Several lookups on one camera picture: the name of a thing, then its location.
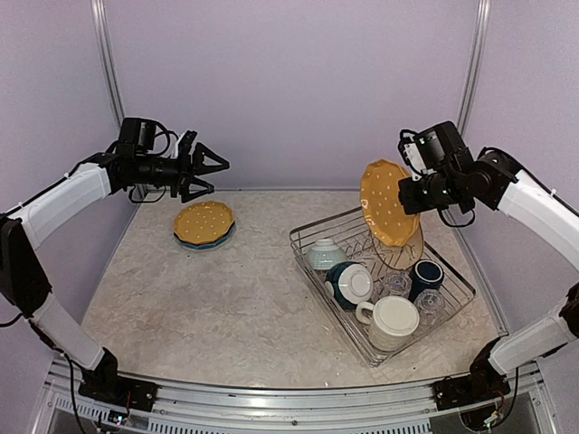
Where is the pale green ribbed bowl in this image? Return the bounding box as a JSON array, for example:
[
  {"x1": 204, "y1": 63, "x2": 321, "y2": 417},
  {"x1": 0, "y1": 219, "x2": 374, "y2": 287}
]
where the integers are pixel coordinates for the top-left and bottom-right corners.
[{"x1": 306, "y1": 238, "x2": 346, "y2": 271}]

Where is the right aluminium frame post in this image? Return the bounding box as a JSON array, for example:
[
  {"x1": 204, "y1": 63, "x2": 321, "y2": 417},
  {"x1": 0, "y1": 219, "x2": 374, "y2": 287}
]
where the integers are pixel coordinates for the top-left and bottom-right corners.
[{"x1": 457, "y1": 0, "x2": 492, "y2": 136}]

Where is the cream bird pattern plate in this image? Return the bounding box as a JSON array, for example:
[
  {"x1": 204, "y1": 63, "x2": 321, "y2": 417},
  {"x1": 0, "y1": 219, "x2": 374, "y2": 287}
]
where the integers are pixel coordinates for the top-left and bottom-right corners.
[{"x1": 372, "y1": 224, "x2": 424, "y2": 270}]

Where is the metal wire dish rack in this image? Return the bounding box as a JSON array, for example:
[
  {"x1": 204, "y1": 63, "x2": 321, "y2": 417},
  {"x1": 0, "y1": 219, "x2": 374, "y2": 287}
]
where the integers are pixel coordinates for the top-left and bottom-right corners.
[{"x1": 289, "y1": 206, "x2": 476, "y2": 367}]

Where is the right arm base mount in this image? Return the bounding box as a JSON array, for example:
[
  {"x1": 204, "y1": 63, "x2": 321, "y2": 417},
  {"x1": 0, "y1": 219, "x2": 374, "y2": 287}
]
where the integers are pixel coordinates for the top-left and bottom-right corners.
[{"x1": 432, "y1": 374, "x2": 511, "y2": 410}]

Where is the front aluminium frame rail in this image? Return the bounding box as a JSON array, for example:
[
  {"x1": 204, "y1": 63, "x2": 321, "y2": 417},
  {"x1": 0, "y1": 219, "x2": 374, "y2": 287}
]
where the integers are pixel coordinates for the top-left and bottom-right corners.
[{"x1": 28, "y1": 361, "x2": 560, "y2": 433}]

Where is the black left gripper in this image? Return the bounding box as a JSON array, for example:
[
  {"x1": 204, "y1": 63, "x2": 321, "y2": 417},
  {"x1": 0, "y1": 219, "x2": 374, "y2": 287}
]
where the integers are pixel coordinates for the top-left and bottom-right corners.
[{"x1": 136, "y1": 141, "x2": 230, "y2": 203}]

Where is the yellow polka dot plate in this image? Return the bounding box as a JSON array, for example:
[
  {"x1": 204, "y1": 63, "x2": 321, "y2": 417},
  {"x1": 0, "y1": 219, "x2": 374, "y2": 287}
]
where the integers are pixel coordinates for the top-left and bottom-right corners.
[
  {"x1": 359, "y1": 159, "x2": 420, "y2": 247},
  {"x1": 174, "y1": 201, "x2": 235, "y2": 243}
]

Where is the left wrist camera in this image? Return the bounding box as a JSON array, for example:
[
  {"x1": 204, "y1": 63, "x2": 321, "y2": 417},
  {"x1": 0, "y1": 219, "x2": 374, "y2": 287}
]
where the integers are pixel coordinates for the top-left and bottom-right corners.
[{"x1": 169, "y1": 130, "x2": 197, "y2": 159}]

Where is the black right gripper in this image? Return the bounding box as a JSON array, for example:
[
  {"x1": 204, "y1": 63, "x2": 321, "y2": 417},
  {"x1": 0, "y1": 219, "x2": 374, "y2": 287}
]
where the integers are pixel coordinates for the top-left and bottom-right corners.
[{"x1": 399, "y1": 169, "x2": 466, "y2": 213}]

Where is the dark blue cup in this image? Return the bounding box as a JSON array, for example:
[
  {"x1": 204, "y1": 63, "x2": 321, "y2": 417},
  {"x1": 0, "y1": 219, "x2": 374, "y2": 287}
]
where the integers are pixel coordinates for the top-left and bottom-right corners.
[{"x1": 408, "y1": 259, "x2": 444, "y2": 302}]

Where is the white ribbed mug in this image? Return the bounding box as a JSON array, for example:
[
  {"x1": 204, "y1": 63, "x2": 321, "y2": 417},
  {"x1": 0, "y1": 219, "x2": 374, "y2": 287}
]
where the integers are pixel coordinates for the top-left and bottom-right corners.
[{"x1": 355, "y1": 296, "x2": 420, "y2": 352}]

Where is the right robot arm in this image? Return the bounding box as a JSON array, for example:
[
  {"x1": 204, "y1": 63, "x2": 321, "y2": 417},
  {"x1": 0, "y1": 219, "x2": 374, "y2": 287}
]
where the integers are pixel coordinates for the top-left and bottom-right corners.
[{"x1": 398, "y1": 121, "x2": 578, "y2": 401}]

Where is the aluminium frame post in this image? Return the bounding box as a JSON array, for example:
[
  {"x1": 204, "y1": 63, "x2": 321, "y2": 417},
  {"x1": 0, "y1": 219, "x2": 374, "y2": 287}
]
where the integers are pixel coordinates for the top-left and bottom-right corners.
[
  {"x1": 457, "y1": 0, "x2": 492, "y2": 136},
  {"x1": 90, "y1": 0, "x2": 125, "y2": 131}
]

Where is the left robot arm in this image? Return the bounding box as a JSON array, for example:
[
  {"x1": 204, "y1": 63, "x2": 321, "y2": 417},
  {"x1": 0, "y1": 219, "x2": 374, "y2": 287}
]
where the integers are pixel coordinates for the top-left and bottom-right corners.
[{"x1": 1, "y1": 118, "x2": 230, "y2": 402}]

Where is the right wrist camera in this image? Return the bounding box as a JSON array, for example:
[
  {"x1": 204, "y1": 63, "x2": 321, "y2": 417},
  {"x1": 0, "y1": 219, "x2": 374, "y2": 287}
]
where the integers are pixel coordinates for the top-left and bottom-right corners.
[{"x1": 397, "y1": 129, "x2": 427, "y2": 177}]

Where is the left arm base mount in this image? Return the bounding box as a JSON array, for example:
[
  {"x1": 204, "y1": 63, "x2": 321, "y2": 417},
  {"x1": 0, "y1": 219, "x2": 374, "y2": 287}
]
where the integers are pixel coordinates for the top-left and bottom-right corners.
[{"x1": 79, "y1": 369, "x2": 158, "y2": 412}]

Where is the blue polka dot plate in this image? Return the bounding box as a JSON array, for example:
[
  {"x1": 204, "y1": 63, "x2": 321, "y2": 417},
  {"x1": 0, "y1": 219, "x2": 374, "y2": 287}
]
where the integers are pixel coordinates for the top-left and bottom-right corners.
[{"x1": 174, "y1": 223, "x2": 236, "y2": 250}]

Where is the clear glass near plates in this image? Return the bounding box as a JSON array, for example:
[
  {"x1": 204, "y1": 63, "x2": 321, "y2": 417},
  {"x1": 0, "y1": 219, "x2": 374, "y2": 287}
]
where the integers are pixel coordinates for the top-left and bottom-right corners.
[{"x1": 383, "y1": 270, "x2": 413, "y2": 298}]

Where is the teal and white bowl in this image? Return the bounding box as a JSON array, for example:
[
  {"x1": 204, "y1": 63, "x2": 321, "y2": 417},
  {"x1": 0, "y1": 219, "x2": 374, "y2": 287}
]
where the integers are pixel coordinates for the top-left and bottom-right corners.
[{"x1": 324, "y1": 261, "x2": 374, "y2": 311}]

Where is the clear glass near rim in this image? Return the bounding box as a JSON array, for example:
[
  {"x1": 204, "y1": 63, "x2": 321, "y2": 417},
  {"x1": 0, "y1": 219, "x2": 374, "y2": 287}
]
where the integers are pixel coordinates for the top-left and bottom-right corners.
[{"x1": 413, "y1": 289, "x2": 445, "y2": 316}]

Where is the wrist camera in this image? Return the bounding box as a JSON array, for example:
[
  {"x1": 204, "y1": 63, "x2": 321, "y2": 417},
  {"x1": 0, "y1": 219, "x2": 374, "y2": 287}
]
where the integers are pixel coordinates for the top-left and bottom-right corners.
[
  {"x1": 169, "y1": 130, "x2": 197, "y2": 159},
  {"x1": 397, "y1": 129, "x2": 427, "y2": 177}
]

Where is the left aluminium frame post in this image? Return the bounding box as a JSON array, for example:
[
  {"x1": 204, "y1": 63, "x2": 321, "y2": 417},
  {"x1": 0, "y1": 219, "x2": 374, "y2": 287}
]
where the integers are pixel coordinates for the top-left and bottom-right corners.
[{"x1": 90, "y1": 0, "x2": 125, "y2": 131}]

